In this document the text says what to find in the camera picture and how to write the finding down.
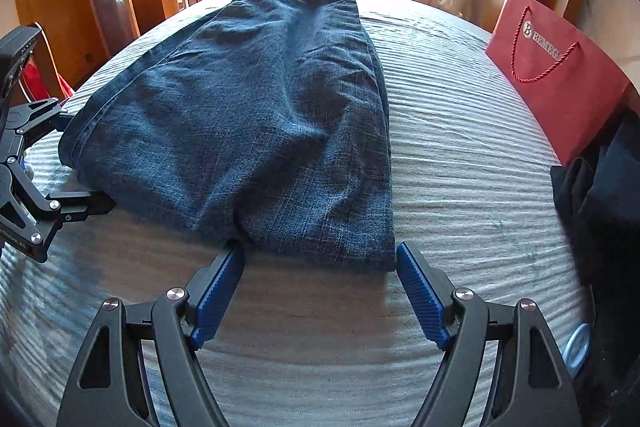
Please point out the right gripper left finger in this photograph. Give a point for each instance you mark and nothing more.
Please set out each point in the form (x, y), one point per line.
(108, 384)

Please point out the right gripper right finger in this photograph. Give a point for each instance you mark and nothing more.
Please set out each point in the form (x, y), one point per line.
(529, 385)

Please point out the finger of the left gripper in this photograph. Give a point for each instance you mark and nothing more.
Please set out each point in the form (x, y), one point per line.
(78, 206)
(59, 121)

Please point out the blue denim jeans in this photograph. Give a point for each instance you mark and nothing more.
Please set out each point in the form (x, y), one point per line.
(265, 121)

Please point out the black clothes pile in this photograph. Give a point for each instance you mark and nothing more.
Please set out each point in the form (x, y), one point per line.
(597, 200)

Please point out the red paper shopping bag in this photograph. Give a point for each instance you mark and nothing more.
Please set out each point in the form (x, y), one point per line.
(570, 85)

